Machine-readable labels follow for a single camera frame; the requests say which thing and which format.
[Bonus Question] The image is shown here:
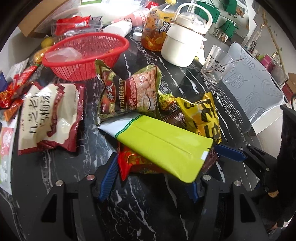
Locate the clear plastic tray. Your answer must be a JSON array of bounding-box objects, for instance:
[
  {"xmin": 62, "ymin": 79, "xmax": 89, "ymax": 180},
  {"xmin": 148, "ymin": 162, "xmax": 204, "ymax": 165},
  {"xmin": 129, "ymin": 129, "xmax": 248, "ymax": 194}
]
[{"xmin": 51, "ymin": 16, "xmax": 103, "ymax": 37}]

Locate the cardboard box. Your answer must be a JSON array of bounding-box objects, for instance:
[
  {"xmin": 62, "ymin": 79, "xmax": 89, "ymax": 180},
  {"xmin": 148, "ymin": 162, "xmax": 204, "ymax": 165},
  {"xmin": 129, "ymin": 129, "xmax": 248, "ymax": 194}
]
[{"xmin": 18, "ymin": 0, "xmax": 81, "ymax": 38}]

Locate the clear plastic zip bag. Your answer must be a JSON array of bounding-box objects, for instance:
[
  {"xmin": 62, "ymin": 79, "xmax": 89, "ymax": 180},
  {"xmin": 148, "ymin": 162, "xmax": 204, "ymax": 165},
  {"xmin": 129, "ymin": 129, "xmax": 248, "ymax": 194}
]
[{"xmin": 45, "ymin": 47, "xmax": 83, "ymax": 63}]

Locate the red plastic basket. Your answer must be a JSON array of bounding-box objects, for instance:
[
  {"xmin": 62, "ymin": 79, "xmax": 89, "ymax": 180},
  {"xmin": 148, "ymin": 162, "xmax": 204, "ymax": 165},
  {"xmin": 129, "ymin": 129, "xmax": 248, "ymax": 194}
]
[{"xmin": 42, "ymin": 32, "xmax": 130, "ymax": 81}]

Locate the yellow snack clear bag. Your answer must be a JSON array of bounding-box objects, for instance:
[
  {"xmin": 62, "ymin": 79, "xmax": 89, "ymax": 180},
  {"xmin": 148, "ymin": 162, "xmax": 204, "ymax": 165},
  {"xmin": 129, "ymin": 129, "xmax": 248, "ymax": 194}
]
[{"xmin": 32, "ymin": 46, "xmax": 51, "ymax": 64}]

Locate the yellow black snack bag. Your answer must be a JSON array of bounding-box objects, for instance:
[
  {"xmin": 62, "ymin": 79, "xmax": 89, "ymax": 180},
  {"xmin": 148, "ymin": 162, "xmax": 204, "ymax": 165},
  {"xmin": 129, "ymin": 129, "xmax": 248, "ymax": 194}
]
[{"xmin": 158, "ymin": 90, "xmax": 222, "ymax": 144}]

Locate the red bag in tray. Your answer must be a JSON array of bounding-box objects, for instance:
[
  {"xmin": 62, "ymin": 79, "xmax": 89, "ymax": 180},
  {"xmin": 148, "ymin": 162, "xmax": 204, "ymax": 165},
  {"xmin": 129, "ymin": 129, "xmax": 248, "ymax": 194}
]
[{"xmin": 54, "ymin": 16, "xmax": 91, "ymax": 36}]

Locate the peanut snack bag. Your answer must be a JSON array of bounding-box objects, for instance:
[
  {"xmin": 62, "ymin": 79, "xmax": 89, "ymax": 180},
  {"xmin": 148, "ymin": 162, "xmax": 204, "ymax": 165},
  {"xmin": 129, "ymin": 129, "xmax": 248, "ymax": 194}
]
[{"xmin": 95, "ymin": 60, "xmax": 162, "ymax": 125}]

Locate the white maroon snack bag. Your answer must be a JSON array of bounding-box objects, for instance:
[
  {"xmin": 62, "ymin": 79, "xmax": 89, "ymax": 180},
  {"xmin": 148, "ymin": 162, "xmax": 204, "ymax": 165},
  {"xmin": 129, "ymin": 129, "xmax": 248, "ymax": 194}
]
[{"xmin": 18, "ymin": 83, "xmax": 85, "ymax": 155}]

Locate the pink panda paper cup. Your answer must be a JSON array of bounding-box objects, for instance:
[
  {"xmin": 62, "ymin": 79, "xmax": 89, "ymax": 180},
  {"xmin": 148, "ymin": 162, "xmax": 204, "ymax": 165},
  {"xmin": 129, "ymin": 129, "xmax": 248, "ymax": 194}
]
[{"xmin": 111, "ymin": 8, "xmax": 149, "ymax": 27}]

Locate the dark brown snack box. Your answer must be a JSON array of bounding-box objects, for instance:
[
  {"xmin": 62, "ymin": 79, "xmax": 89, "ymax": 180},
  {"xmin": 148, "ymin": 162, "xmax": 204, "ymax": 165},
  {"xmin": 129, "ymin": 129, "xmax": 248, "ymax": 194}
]
[{"xmin": 201, "ymin": 148, "xmax": 219, "ymax": 174}]

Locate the white cylinder roll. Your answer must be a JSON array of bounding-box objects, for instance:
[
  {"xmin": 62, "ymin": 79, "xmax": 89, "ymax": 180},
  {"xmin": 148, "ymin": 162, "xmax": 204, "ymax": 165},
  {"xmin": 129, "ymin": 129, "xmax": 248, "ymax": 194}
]
[{"xmin": 102, "ymin": 20, "xmax": 132, "ymax": 37}]

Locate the yellow lemon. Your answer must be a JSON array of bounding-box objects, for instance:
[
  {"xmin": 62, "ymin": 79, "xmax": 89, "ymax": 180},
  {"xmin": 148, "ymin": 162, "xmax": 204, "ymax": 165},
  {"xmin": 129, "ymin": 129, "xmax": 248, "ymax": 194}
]
[{"xmin": 41, "ymin": 37, "xmax": 56, "ymax": 49}]

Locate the glass cartoon mug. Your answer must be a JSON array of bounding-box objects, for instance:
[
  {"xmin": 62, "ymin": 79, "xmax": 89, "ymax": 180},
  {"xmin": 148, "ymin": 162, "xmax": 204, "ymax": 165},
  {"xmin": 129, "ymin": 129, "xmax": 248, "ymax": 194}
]
[{"xmin": 201, "ymin": 45, "xmax": 237, "ymax": 84}]

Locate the red orange snack packet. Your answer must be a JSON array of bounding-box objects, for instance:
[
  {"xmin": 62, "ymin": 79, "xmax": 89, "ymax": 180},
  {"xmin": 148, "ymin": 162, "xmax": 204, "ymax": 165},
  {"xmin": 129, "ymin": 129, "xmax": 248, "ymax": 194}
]
[{"xmin": 117, "ymin": 143, "xmax": 167, "ymax": 181}]

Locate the grey leaf chair cushion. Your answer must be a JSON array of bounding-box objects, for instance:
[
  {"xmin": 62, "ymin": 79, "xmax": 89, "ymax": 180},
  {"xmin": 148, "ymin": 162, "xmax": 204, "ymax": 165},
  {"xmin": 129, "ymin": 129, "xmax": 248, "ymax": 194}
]
[{"xmin": 223, "ymin": 43, "xmax": 284, "ymax": 134}]

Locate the orange drink bottle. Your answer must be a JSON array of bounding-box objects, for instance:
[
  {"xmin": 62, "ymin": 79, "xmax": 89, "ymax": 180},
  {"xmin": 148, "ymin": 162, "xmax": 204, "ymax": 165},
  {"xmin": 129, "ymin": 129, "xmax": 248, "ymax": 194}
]
[{"xmin": 140, "ymin": 1, "xmax": 177, "ymax": 52}]

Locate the lime green white pouch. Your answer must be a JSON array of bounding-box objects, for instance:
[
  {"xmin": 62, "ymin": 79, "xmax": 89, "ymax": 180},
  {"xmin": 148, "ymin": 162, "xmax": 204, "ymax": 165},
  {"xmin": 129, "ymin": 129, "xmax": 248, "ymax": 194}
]
[{"xmin": 98, "ymin": 111, "xmax": 213, "ymax": 183}]

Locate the red packets pile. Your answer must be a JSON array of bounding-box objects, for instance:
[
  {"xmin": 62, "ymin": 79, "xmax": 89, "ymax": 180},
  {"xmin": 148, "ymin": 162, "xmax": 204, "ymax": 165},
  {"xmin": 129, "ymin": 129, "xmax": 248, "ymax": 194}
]
[{"xmin": 1, "ymin": 64, "xmax": 42, "ymax": 121}]

